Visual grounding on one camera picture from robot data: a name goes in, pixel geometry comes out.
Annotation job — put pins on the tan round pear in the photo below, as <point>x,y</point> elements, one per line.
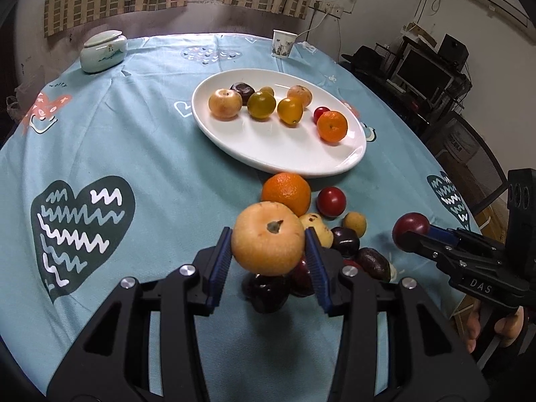
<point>268,239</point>

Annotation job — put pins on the person's right hand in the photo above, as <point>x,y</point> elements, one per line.
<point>508,328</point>

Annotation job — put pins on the wall power strip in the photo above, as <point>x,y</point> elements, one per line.
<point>328,8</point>

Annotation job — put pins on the orange yellow tomato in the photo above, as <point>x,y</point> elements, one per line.
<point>290,111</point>

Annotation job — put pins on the dark red plum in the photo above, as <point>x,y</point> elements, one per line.
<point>299,280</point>

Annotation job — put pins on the small red cherry tomato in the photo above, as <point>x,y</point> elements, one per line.
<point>319,111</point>

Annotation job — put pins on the black mesh chair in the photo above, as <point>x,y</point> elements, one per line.
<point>469,163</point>

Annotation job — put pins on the orange mandarin on plate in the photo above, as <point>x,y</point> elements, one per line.
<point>332,126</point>

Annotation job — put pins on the white paper cup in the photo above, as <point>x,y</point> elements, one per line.
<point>282,43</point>

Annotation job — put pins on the light blue printed tablecloth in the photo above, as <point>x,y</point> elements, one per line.
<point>115,179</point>

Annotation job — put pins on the large orange mandarin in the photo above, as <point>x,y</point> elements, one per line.
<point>289,189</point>

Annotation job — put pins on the computer monitor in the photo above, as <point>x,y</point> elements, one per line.
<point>422,75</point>

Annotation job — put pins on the round tan longan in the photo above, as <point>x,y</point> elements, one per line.
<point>355,221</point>

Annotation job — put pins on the white oval plate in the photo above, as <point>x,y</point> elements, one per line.
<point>271,145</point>

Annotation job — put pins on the pale yellow spotted fruit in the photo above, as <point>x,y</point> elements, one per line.
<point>315,221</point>

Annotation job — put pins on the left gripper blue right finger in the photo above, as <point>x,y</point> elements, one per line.
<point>314,253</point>

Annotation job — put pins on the white ceramic lidded jar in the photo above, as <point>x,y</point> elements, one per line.
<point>103,51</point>

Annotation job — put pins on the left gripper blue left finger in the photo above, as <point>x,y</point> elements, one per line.
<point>219,265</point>

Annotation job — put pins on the striped orange pepino melon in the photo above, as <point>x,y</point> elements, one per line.
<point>300,93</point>

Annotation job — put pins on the small tan longan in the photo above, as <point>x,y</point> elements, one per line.
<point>267,89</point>

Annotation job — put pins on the dark purple plum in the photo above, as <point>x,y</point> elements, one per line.
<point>267,294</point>

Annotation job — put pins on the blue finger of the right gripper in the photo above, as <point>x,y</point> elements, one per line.
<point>446,236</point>
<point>423,245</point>

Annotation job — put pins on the yellow green tomato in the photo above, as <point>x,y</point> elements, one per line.
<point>261,105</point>

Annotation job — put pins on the dark cherry plum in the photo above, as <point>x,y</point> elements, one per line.
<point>346,242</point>

